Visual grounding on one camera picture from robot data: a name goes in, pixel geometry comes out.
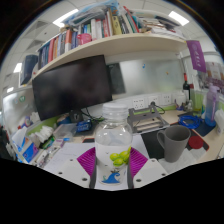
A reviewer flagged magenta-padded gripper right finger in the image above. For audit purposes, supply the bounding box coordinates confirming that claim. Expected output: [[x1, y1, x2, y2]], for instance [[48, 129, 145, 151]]
[[126, 147, 169, 190]]

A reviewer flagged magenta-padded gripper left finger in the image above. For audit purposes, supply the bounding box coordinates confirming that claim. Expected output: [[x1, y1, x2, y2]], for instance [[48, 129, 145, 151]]
[[55, 147, 98, 190]]

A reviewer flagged clear plastic bottle white cap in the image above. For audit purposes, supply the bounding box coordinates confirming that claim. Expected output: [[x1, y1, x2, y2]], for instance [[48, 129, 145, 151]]
[[94, 102, 134, 190]]

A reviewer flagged white paper with writing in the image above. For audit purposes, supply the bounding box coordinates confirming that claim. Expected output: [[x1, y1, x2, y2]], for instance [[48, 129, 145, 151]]
[[43, 142, 96, 174]]

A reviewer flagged black desk mat red edge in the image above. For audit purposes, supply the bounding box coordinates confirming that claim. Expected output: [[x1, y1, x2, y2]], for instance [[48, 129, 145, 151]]
[[140, 128, 211, 161]]

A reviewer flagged grey mug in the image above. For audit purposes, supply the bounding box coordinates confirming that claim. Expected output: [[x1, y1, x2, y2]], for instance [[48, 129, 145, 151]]
[[156, 124, 192, 164]]

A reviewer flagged large white paper napkin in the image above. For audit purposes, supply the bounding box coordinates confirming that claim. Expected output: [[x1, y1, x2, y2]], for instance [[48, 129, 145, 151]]
[[158, 147, 198, 174]]

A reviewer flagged clear plastic box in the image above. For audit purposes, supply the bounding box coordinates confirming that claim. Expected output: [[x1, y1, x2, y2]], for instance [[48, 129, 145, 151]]
[[53, 123, 78, 141]]

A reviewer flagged small blue device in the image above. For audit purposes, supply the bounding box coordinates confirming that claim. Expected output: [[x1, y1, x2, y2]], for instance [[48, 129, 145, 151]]
[[76, 119, 93, 133]]

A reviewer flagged pile of white tissues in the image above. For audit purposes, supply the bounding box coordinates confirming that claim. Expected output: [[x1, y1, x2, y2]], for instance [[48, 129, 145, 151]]
[[33, 124, 54, 145]]

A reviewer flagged blue and white tissue box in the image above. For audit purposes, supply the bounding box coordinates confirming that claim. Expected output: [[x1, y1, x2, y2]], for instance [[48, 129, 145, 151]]
[[11, 126, 41, 164]]

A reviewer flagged grey metal laptop stand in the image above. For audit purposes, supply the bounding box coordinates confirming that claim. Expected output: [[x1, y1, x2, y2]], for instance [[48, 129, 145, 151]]
[[127, 102, 170, 135]]

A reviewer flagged flat round red coaster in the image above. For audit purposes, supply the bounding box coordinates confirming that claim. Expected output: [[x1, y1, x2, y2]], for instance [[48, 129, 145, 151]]
[[187, 134, 205, 150]]

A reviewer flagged dark blue mouse pad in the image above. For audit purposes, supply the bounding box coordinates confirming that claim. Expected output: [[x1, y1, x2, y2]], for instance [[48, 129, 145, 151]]
[[192, 118, 218, 138]]

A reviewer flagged white ceramic jar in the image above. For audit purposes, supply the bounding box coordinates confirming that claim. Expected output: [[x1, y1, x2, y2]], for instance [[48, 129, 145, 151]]
[[174, 91, 188, 108]]

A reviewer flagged black computer monitor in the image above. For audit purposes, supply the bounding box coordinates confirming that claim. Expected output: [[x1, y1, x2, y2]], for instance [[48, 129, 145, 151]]
[[31, 54, 114, 123]]

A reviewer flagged crumpled white tissue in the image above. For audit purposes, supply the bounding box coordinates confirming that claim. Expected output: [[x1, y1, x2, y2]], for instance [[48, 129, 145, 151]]
[[213, 108, 224, 134]]

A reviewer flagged dark wine bottle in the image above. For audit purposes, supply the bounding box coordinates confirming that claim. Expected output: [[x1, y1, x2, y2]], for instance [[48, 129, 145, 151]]
[[182, 73, 192, 101]]

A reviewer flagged group photo poster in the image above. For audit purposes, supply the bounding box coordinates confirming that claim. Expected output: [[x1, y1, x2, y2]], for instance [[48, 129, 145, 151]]
[[198, 61, 224, 101]]

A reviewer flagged purple hanging banner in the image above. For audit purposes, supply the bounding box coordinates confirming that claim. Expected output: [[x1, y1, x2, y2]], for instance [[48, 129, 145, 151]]
[[185, 39, 208, 74]]

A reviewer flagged white shelf unit with books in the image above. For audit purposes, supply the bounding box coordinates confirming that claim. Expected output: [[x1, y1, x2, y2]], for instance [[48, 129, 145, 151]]
[[18, 1, 189, 88]]

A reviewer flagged black plug with cable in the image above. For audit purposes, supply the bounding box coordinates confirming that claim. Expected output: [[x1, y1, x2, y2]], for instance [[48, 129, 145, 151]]
[[149, 101, 166, 114]]

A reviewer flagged white wall socket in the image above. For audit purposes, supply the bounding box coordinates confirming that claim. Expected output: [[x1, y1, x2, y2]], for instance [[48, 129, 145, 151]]
[[160, 93, 173, 105], [131, 96, 146, 110], [148, 94, 160, 107]]

